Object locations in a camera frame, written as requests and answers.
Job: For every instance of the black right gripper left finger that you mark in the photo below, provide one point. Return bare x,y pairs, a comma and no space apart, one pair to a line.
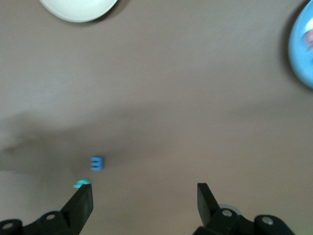
82,208

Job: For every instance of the cream round plate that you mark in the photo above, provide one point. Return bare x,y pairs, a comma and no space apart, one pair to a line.
78,9

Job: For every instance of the blue foam lowercase letter m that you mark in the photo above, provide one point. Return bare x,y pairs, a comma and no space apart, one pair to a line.
100,163

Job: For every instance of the teal foam letter R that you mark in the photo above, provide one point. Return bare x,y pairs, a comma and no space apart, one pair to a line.
82,182

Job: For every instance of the blue round plate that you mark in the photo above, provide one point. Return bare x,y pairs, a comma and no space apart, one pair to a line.
299,61

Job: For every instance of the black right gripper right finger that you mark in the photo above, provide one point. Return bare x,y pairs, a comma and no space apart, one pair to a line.
205,208

